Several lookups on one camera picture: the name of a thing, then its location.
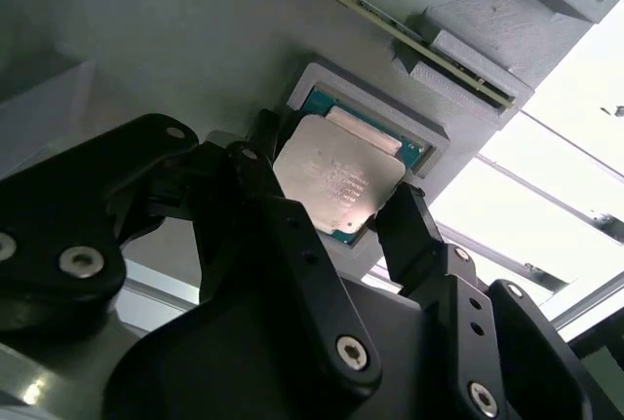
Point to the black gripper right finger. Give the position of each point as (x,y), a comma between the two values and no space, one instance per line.
(468,322)

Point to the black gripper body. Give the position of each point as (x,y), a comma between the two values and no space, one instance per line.
(219,366)

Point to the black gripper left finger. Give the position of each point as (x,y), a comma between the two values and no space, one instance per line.
(73,205)

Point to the silver CPU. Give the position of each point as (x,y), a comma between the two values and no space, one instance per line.
(336,171)

